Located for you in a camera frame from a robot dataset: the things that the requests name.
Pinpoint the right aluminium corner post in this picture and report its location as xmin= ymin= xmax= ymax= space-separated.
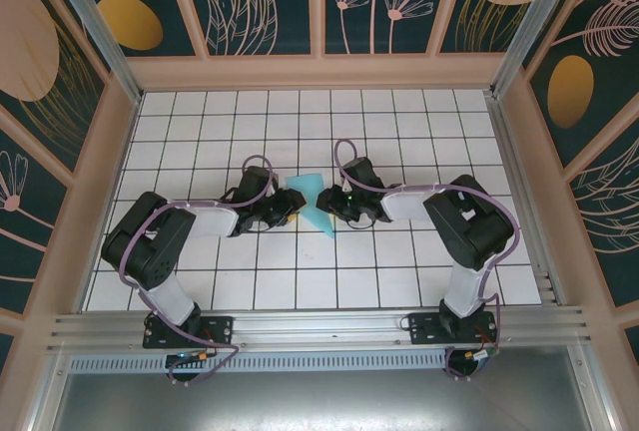
xmin=488 ymin=0 xmax=585 ymax=98

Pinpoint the aluminium side rail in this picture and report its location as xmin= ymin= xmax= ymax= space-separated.
xmin=486 ymin=94 xmax=570 ymax=308

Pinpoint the left aluminium corner post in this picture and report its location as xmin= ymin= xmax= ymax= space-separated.
xmin=42 ymin=0 xmax=145 ymax=106

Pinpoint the green controller board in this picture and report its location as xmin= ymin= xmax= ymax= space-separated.
xmin=461 ymin=347 xmax=501 ymax=370
xmin=164 ymin=349 xmax=211 ymax=367

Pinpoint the light blue cloth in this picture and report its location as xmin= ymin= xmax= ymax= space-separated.
xmin=285 ymin=172 xmax=335 ymax=238

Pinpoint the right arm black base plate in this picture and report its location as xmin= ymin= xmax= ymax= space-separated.
xmin=407 ymin=311 xmax=499 ymax=347

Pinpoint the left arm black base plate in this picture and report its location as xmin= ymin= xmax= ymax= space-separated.
xmin=143 ymin=314 xmax=235 ymax=350

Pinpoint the left green controller board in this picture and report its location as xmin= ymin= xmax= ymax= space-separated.
xmin=164 ymin=349 xmax=211 ymax=367

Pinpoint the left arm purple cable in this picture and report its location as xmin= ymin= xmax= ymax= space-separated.
xmin=119 ymin=154 xmax=280 ymax=387

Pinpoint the aluminium corner post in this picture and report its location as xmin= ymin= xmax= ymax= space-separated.
xmin=42 ymin=0 xmax=145 ymax=106
xmin=488 ymin=0 xmax=585 ymax=98

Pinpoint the slotted grey cable duct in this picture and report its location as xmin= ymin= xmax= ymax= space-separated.
xmin=67 ymin=352 xmax=450 ymax=373

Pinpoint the right green controller board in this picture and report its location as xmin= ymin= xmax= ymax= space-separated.
xmin=461 ymin=347 xmax=501 ymax=370

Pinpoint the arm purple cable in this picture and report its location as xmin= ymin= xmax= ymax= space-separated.
xmin=119 ymin=154 xmax=280 ymax=387
xmin=332 ymin=139 xmax=520 ymax=382

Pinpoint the grey metal sheet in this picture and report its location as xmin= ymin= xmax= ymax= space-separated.
xmin=49 ymin=369 xmax=595 ymax=431

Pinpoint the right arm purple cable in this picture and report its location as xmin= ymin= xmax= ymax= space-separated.
xmin=332 ymin=139 xmax=520 ymax=382

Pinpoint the long aluminium mounting rail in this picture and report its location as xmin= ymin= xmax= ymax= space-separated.
xmin=47 ymin=304 xmax=595 ymax=353

